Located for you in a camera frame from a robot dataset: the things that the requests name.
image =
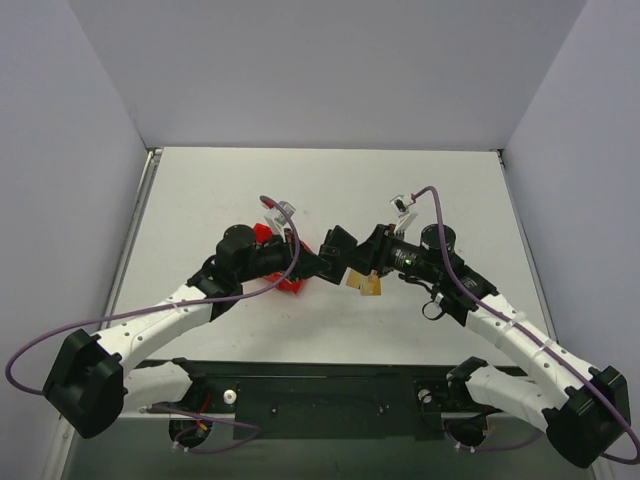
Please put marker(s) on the black card holder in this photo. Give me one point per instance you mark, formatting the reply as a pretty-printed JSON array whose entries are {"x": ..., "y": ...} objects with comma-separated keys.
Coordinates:
[{"x": 338, "y": 243}]

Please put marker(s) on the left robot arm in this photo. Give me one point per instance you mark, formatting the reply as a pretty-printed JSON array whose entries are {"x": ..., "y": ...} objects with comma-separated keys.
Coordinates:
[{"x": 86, "y": 383}]

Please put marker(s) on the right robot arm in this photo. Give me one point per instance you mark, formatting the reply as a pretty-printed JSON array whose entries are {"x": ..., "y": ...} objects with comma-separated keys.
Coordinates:
[{"x": 583, "y": 410}]

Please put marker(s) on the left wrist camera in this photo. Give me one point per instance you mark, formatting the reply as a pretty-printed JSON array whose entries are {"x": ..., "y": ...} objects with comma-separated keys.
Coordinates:
[{"x": 278, "y": 215}]

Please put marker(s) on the gold card stripe up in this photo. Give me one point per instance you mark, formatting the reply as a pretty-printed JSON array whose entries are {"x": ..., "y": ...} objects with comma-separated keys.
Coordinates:
[{"x": 355, "y": 279}]

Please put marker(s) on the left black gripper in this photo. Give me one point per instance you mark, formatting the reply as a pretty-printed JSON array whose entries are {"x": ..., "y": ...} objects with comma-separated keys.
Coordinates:
[{"x": 304, "y": 257}]

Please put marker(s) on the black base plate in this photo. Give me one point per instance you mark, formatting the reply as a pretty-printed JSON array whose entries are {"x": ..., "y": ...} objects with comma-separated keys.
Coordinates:
[{"x": 306, "y": 401}]

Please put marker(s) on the gold card front up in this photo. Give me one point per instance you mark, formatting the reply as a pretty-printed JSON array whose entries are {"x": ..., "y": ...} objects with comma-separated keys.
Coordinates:
[{"x": 370, "y": 285}]

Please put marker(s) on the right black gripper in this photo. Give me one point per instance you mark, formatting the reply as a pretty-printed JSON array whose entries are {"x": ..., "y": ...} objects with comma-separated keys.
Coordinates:
[{"x": 378, "y": 250}]

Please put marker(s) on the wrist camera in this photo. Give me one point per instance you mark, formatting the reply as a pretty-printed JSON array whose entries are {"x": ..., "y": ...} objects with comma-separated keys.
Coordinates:
[
  {"x": 278, "y": 215},
  {"x": 402, "y": 205}
]

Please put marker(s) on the red plastic bin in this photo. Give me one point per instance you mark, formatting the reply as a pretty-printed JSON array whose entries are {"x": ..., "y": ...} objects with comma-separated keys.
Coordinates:
[{"x": 263, "y": 234}]

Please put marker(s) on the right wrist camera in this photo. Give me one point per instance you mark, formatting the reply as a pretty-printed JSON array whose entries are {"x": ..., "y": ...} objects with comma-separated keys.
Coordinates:
[{"x": 402, "y": 205}]

